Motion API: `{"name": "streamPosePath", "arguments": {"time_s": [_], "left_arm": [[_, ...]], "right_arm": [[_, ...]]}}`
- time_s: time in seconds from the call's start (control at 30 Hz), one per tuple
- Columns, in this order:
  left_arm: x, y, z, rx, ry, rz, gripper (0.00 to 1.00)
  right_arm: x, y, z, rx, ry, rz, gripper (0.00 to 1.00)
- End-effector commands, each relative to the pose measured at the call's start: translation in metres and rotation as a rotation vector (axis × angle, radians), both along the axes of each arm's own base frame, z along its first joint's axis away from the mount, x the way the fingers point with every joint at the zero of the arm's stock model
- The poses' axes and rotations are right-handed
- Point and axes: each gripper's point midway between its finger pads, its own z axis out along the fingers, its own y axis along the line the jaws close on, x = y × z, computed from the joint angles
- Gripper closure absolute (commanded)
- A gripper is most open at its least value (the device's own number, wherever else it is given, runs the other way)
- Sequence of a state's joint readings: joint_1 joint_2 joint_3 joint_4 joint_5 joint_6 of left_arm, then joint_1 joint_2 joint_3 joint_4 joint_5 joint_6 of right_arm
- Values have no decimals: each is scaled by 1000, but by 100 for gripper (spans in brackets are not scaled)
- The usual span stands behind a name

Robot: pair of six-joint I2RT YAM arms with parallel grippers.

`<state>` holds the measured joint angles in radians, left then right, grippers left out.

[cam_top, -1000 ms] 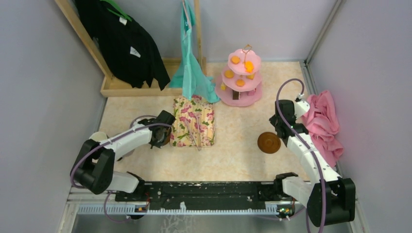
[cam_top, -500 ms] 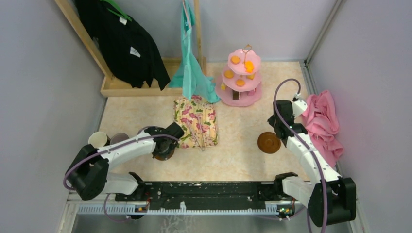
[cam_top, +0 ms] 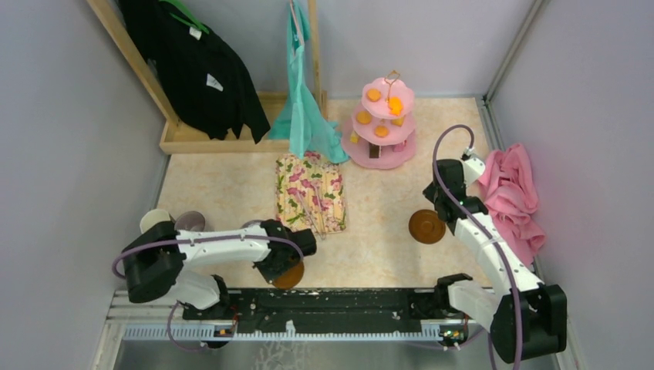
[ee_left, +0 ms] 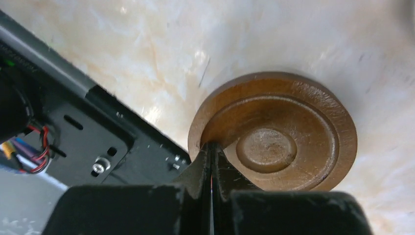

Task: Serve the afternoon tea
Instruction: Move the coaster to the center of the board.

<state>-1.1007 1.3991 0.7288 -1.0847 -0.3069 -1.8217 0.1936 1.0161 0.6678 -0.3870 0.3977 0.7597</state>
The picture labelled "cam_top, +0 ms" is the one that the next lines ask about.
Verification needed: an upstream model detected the small brown cookie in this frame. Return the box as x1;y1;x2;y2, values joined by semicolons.
356;110;373;125

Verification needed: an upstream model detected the small orange pastry top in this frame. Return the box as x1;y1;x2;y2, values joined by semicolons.
366;88;382;102

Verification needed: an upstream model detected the purple mug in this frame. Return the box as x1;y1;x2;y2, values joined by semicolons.
174;210;206;232

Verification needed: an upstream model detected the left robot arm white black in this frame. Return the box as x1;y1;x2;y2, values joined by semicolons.
112;219;317;319

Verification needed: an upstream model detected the teal hanging garment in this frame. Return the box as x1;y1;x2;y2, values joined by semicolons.
268;1;349;164

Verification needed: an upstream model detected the brown saucer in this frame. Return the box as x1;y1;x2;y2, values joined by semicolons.
272;262;305;290
408;210;447;244

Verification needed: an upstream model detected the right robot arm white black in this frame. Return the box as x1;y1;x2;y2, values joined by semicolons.
423;156;568;365

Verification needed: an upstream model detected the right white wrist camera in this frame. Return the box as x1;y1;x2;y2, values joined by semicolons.
461;147;486;187

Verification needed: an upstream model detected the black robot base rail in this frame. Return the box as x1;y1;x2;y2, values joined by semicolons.
182;288;481;351

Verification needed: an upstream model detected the orange croissant pastry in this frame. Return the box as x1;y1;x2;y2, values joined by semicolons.
387;96;403;116

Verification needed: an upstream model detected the pink three-tier cake stand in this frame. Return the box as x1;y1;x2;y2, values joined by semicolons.
341;70;416;170

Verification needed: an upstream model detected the cream mug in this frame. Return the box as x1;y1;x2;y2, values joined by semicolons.
139;208;174;234

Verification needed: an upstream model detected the wooden clothes rack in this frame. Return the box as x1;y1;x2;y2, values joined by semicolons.
86;0;328;155

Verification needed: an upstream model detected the black hanging garment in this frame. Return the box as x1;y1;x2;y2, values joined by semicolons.
118;0;271;143

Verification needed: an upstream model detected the yellow cheese wedge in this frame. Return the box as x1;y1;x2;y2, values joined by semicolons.
349;131;359;144

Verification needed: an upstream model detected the floral serving tray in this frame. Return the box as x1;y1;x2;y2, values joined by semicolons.
275;152;346;238

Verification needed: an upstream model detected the round orange cookie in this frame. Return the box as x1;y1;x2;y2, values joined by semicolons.
374;125;389;138

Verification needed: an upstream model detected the chocolate cake slice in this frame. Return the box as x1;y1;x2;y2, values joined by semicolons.
369;143;381;160

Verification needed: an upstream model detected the pink crumpled cloth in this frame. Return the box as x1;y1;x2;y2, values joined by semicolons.
478;143;546;265

